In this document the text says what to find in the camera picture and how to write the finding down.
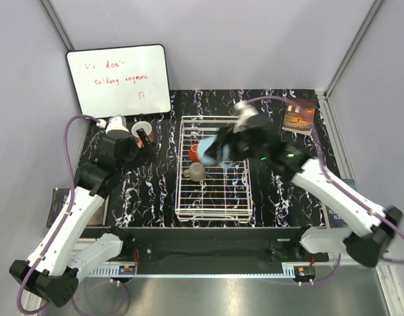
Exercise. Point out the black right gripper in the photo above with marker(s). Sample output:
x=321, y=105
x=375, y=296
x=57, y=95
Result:
x=225, y=136

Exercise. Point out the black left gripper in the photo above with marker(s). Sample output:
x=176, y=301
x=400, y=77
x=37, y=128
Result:
x=144, y=137

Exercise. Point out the light blue faceted mug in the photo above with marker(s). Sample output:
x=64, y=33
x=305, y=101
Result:
x=211, y=154

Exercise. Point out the beige mug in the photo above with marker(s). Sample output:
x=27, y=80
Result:
x=195, y=172

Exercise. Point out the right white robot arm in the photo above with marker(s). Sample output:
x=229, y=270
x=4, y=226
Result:
x=369, y=229

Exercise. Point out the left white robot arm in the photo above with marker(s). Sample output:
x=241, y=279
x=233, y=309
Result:
x=51, y=272

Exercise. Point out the orange red mug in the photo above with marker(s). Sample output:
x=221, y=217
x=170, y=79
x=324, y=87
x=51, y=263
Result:
x=192, y=153

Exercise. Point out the white dry-erase board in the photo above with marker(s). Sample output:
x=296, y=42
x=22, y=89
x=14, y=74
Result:
x=126, y=81

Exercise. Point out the orange cover book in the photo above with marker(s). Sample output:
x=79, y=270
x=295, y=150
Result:
x=299, y=116

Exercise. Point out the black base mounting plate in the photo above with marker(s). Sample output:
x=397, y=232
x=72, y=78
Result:
x=220, y=247

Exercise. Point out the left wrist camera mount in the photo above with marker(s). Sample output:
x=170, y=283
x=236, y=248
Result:
x=116, y=123

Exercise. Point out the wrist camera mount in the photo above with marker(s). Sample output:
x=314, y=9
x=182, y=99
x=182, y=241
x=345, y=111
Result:
x=116, y=123
x=245, y=111

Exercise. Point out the white wire dish rack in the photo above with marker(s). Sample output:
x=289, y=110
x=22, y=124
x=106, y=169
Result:
x=225, y=193

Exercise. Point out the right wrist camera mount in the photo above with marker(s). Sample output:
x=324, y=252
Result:
x=245, y=111

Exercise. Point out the white slotted cable duct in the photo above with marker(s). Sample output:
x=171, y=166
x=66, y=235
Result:
x=147, y=271

